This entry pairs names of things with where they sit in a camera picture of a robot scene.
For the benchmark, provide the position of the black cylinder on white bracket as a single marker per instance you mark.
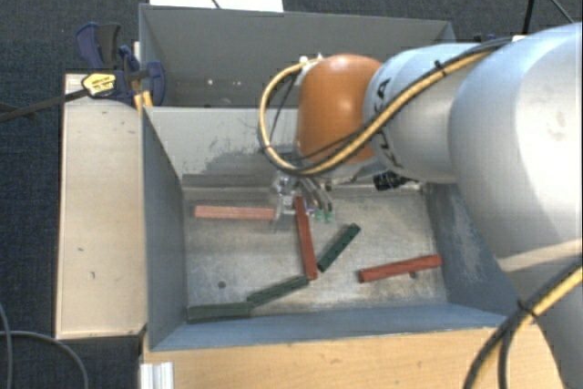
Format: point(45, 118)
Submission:
point(387, 181)

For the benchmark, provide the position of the grey metal bin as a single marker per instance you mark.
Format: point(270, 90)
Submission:
point(237, 250)

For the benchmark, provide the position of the red-brown flat block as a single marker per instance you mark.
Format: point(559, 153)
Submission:
point(234, 212)
point(306, 241)
point(400, 269)

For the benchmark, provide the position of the dark green flat block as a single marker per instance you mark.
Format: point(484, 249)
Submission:
point(338, 247)
point(278, 289)
point(218, 312)

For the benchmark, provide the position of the pale wood flat board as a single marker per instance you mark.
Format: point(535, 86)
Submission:
point(100, 218)

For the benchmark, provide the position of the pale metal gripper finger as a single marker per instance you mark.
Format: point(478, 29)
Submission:
point(279, 206)
point(290, 204)

